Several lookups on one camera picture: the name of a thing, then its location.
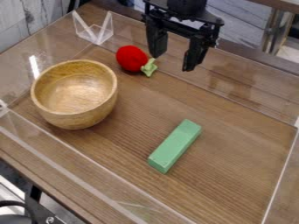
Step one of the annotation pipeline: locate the red plush fruit green stem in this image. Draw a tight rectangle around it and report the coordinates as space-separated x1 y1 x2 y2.
116 45 158 77

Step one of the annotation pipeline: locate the clear acrylic front wall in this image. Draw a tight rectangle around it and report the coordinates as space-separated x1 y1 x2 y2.
0 101 195 224

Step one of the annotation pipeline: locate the clear acrylic corner bracket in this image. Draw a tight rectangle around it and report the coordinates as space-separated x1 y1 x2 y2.
71 11 114 46

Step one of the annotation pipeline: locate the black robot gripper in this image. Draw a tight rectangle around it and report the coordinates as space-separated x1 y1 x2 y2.
143 0 225 72

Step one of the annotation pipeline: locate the metal chair leg background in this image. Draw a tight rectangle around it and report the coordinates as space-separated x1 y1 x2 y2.
262 9 295 55

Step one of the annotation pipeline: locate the green rectangular block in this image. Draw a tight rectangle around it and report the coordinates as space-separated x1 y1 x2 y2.
147 119 202 174

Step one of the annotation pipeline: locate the black cable lower left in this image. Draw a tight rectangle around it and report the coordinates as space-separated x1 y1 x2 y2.
0 199 40 224

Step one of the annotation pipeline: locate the wooden bowl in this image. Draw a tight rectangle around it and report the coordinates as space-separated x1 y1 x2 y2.
31 59 118 130

